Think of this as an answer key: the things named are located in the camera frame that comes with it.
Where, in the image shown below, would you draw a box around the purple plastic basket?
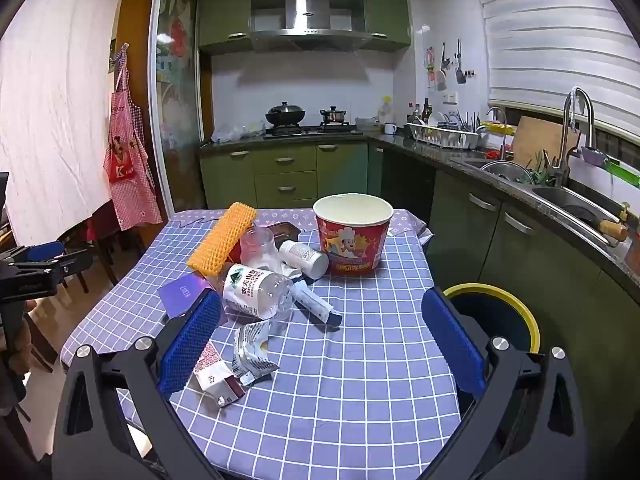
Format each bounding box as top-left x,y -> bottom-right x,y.
580,146 -> 611,167

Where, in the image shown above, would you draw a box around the silver wrapper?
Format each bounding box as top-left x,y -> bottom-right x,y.
232,321 -> 281,387

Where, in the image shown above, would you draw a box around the black wok with lid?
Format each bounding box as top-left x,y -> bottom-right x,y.
265,101 -> 306,127

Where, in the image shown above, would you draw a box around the red checked apron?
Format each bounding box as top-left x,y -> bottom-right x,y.
102,42 -> 163,231

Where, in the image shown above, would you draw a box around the yellow plastic grid brush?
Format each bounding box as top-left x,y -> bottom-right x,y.
186,201 -> 258,277

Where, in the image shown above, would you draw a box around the white window blind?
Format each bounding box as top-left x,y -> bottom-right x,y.
472,0 -> 640,133

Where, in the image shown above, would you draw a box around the hanging white spatula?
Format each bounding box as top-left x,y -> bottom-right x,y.
436,42 -> 449,92

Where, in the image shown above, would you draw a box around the purple card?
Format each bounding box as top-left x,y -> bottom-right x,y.
157,273 -> 213,320

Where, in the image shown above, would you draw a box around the steel range hood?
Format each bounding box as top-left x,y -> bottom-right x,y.
249,0 -> 373,53

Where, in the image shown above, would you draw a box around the dark brown box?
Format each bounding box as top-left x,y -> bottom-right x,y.
272,220 -> 303,246

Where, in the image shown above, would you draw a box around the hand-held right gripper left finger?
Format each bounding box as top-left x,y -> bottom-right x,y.
52,287 -> 226,480

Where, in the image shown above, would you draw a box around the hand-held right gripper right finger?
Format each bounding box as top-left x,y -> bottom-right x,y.
421,287 -> 588,480

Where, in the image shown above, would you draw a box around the white pill bottle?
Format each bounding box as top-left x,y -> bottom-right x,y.
278,240 -> 330,281

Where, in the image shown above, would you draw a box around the clear plastic cup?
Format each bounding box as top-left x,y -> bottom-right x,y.
240,226 -> 280,272

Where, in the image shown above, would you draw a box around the steel double sink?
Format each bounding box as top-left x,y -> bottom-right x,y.
450,157 -> 628,248

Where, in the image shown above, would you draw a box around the clear plastic bags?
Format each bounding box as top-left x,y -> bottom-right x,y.
210,122 -> 266,143

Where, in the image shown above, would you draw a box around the white hanging sheet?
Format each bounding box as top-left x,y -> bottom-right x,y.
0,0 -> 128,246

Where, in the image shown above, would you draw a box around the wooden cutting board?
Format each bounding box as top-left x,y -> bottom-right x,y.
511,115 -> 581,168

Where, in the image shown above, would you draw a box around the gas stove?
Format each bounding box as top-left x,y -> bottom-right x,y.
264,122 -> 364,137

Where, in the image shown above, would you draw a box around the red and white carton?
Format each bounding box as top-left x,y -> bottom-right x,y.
192,342 -> 247,407

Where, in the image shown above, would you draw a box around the tall steel faucet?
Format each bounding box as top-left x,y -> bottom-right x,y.
552,86 -> 596,188

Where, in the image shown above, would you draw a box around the purple checked tablecloth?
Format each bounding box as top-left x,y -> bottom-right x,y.
60,207 -> 476,480

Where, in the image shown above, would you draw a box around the dark wooden chair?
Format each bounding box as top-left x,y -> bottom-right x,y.
55,200 -> 121,293

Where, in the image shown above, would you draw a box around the black yellow-rimmed trash bin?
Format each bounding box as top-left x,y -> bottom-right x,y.
442,283 -> 541,356

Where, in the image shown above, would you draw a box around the clear plastic water bottle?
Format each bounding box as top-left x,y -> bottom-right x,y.
220,263 -> 296,322

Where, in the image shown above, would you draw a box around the white dish rack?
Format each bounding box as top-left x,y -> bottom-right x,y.
406,119 -> 488,150

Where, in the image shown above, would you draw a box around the printed glass sliding door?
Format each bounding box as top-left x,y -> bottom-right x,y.
148,0 -> 206,216

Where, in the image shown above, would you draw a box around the blue tube packet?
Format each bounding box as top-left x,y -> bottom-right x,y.
287,272 -> 343,331

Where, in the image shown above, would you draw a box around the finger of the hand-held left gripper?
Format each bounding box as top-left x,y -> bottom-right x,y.
56,251 -> 95,286
17,241 -> 68,264

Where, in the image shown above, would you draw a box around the green plastic tray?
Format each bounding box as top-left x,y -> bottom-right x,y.
607,160 -> 640,188

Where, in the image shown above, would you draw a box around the green upper cabinets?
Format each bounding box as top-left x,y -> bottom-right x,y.
198,0 -> 413,56

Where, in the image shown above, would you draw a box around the red paper bucket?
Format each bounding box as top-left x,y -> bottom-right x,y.
312,193 -> 394,277

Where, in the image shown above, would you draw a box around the dark sauce bottles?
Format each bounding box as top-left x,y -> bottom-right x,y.
407,97 -> 433,124

